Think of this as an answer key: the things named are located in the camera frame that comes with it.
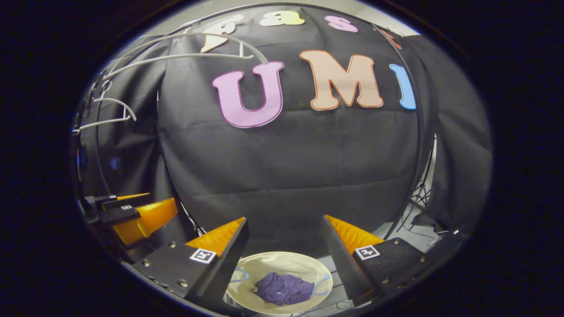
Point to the purple jacket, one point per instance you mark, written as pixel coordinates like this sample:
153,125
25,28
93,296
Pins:
284,288

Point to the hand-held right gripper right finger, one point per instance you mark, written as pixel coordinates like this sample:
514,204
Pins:
343,259

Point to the cream laundry hamper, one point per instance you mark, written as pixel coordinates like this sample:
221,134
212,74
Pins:
282,262

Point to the white clothes hanger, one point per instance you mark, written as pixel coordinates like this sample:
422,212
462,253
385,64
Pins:
119,102
189,56

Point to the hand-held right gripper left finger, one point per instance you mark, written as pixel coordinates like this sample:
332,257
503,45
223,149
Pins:
222,264

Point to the black clothes rack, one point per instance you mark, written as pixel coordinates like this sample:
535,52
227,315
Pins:
422,132

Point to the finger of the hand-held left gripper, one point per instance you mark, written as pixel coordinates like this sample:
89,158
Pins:
125,201
150,218

